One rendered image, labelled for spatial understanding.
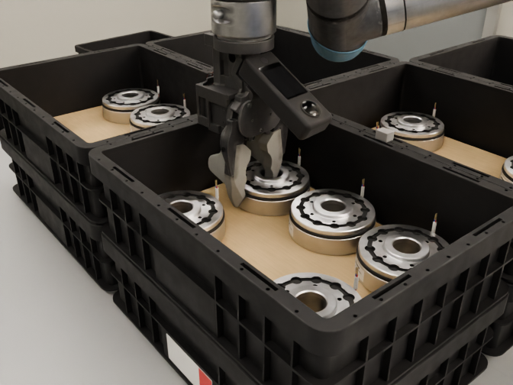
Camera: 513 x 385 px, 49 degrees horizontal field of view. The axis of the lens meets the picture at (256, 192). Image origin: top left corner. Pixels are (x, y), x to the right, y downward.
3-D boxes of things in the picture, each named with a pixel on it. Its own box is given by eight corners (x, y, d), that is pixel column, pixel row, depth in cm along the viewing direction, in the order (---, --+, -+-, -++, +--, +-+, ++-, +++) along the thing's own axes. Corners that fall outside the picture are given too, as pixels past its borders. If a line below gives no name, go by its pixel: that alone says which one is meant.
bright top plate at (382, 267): (472, 254, 60) (473, 250, 60) (420, 296, 54) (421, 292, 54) (393, 218, 67) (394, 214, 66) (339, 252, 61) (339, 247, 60)
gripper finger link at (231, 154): (241, 169, 72) (252, 103, 69) (250, 174, 71) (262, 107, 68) (213, 173, 68) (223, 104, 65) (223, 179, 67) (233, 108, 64)
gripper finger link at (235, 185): (214, 193, 76) (224, 127, 73) (243, 209, 72) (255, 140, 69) (196, 196, 74) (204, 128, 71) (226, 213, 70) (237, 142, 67)
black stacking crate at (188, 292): (511, 297, 61) (537, 207, 56) (317, 450, 45) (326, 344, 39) (274, 169, 88) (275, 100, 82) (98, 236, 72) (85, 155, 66)
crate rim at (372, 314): (535, 222, 56) (541, 202, 55) (324, 365, 40) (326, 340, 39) (275, 111, 83) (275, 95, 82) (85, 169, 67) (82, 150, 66)
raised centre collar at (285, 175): (297, 176, 75) (298, 172, 75) (271, 189, 72) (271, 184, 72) (271, 164, 78) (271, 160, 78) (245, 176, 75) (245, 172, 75)
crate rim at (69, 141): (275, 111, 83) (275, 95, 82) (85, 168, 67) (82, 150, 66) (142, 54, 111) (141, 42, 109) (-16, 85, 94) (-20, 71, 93)
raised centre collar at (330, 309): (348, 312, 52) (349, 306, 51) (304, 331, 49) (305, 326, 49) (315, 283, 55) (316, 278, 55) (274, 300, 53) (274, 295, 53)
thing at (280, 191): (324, 179, 75) (324, 176, 75) (271, 206, 69) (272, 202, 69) (271, 156, 81) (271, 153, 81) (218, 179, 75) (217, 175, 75)
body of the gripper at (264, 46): (240, 114, 76) (238, 23, 71) (285, 131, 71) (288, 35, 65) (195, 128, 72) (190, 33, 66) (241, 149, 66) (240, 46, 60)
